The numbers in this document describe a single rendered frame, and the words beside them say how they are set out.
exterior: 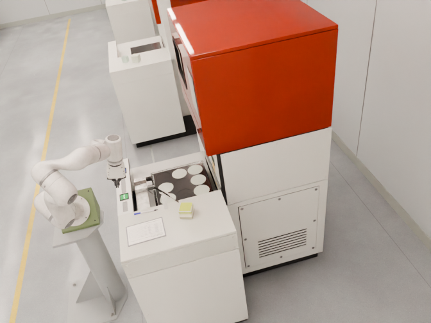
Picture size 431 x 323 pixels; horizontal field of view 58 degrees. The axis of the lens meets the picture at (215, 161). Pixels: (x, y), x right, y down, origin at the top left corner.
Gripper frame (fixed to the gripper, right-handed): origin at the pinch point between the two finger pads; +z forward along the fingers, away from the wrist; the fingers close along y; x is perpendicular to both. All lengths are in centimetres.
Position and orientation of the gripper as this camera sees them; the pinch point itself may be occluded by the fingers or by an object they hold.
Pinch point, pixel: (117, 183)
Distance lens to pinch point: 233.6
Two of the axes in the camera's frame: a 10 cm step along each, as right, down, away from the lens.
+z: -0.8, 8.1, 5.8
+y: -9.7, 0.8, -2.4
